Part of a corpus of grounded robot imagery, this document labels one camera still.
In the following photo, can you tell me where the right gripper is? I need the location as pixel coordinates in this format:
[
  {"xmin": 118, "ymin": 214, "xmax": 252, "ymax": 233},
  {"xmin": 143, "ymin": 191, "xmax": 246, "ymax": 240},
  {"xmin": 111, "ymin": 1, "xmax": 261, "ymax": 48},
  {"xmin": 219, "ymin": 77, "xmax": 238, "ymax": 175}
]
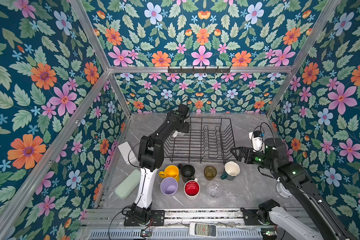
[{"xmin": 230, "ymin": 147, "xmax": 277, "ymax": 173}]

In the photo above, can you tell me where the green mug cream inside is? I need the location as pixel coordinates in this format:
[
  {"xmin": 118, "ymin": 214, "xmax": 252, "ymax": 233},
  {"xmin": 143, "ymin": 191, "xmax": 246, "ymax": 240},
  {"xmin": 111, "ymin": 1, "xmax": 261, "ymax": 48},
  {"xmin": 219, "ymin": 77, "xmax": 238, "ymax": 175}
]
[{"xmin": 221, "ymin": 162, "xmax": 241, "ymax": 181}]

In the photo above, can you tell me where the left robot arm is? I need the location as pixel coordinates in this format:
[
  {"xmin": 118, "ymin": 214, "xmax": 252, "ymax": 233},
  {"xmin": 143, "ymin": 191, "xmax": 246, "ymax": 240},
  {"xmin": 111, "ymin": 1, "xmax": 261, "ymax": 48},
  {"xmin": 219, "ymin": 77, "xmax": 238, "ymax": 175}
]
[{"xmin": 129, "ymin": 104, "xmax": 190, "ymax": 225}]

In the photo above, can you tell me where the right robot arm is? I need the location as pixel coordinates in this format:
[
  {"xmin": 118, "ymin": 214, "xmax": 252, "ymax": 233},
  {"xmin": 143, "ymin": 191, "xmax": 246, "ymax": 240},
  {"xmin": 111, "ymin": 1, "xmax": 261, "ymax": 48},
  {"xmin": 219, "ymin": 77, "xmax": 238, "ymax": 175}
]
[{"xmin": 231, "ymin": 137, "xmax": 355, "ymax": 240}]

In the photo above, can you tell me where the amber glass cup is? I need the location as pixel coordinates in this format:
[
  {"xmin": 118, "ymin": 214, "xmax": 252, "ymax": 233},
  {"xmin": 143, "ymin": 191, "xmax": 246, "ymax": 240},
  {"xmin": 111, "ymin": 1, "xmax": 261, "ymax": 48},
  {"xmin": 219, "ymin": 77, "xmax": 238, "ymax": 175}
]
[{"xmin": 204, "ymin": 166, "xmax": 218, "ymax": 181}]

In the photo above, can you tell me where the clear glass cup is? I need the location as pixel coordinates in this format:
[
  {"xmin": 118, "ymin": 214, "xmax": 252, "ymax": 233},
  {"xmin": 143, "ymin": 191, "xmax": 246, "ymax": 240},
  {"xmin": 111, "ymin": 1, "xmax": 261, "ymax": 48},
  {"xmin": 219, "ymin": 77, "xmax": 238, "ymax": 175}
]
[{"xmin": 207, "ymin": 182, "xmax": 222, "ymax": 199}]

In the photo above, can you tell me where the black mug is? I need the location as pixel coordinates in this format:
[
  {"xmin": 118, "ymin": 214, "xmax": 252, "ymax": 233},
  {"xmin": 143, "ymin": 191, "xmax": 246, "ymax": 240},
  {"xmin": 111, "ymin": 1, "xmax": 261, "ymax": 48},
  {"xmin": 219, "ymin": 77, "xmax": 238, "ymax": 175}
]
[{"xmin": 178, "ymin": 164, "xmax": 196, "ymax": 183}]

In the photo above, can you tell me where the white round alarm clock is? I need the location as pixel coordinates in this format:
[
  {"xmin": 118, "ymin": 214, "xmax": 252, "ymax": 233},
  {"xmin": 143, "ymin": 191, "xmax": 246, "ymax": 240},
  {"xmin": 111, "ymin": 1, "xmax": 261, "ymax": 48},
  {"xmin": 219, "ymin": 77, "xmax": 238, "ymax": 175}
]
[{"xmin": 276, "ymin": 183, "xmax": 293, "ymax": 199}]

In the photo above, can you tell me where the red inside white mug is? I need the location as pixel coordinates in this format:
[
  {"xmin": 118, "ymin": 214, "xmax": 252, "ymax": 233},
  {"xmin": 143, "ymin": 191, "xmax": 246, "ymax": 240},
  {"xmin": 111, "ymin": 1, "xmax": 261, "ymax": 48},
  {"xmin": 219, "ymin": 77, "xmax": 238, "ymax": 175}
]
[{"xmin": 184, "ymin": 178, "xmax": 201, "ymax": 201}]

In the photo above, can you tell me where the yellow mug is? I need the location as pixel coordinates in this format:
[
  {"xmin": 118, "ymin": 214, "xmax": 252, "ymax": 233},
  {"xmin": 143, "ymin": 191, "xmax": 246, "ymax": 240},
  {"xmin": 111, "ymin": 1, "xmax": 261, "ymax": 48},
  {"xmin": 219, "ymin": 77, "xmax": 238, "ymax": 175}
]
[{"xmin": 159, "ymin": 165, "xmax": 180, "ymax": 182}]

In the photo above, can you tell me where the lilac cup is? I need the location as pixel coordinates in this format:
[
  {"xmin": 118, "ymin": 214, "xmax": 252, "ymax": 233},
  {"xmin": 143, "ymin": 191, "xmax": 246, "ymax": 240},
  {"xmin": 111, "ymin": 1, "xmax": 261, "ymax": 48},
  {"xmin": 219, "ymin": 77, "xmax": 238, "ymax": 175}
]
[{"xmin": 160, "ymin": 177, "xmax": 179, "ymax": 196}]

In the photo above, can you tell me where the white remote control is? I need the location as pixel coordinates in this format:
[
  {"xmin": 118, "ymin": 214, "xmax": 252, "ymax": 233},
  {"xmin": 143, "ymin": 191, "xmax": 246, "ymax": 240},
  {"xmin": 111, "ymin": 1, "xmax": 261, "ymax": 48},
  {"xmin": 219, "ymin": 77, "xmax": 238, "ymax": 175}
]
[{"xmin": 189, "ymin": 222, "xmax": 218, "ymax": 238}]

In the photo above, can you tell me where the white rectangular box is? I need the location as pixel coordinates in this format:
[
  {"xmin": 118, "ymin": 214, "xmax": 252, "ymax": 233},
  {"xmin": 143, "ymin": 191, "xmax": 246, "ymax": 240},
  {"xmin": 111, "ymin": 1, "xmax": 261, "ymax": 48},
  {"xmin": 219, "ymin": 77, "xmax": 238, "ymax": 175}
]
[{"xmin": 118, "ymin": 142, "xmax": 138, "ymax": 165}]

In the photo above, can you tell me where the pale green case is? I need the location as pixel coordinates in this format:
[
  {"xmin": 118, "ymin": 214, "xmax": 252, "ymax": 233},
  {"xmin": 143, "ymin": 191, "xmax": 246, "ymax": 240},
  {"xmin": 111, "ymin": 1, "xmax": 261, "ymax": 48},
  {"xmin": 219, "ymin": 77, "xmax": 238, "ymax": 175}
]
[{"xmin": 114, "ymin": 169, "xmax": 141, "ymax": 200}]

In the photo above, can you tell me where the black wire dish rack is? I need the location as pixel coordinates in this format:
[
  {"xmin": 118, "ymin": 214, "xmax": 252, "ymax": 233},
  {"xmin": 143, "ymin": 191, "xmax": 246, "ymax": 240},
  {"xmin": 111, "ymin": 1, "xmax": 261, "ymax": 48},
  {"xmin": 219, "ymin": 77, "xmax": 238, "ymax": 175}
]
[{"xmin": 164, "ymin": 117, "xmax": 236, "ymax": 164}]

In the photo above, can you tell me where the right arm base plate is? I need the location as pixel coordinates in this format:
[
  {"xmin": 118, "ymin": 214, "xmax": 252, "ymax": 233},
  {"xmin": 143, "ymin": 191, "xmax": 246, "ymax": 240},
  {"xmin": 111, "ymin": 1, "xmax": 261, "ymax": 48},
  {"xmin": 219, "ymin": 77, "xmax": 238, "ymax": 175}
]
[{"xmin": 240, "ymin": 208, "xmax": 260, "ymax": 226}]

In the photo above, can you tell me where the black hook rail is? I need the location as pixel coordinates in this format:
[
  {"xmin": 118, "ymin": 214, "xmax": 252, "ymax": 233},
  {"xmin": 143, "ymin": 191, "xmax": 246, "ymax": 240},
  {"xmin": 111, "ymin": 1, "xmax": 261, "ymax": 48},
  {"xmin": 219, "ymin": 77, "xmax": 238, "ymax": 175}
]
[{"xmin": 167, "ymin": 66, "xmax": 231, "ymax": 75}]

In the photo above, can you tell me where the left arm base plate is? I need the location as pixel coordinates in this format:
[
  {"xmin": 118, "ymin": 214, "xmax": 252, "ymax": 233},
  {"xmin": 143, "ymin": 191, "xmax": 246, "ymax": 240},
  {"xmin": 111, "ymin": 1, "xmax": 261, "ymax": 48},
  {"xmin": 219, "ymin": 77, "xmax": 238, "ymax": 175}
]
[{"xmin": 124, "ymin": 210, "xmax": 166, "ymax": 227}]

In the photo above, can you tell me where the aluminium frame post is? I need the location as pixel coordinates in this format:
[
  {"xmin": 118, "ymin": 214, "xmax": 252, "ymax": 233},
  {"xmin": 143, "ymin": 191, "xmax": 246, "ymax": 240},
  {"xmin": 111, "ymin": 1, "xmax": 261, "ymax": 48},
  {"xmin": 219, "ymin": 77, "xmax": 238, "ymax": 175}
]
[{"xmin": 70, "ymin": 0, "xmax": 132, "ymax": 119}]

